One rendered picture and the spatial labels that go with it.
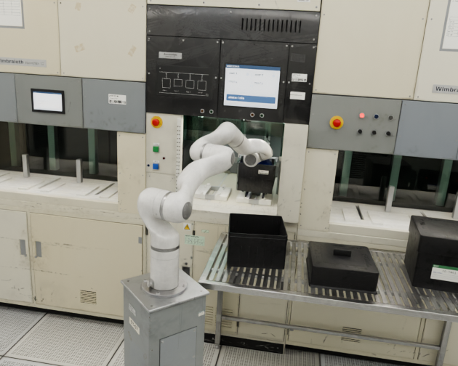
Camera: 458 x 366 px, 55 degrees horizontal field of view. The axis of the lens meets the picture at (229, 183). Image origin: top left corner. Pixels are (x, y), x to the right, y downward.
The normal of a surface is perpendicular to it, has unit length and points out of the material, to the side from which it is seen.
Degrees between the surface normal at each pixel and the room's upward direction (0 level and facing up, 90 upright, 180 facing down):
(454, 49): 90
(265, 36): 90
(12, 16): 90
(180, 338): 90
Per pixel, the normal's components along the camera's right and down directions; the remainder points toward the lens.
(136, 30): -0.16, 0.26
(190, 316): 0.58, 0.25
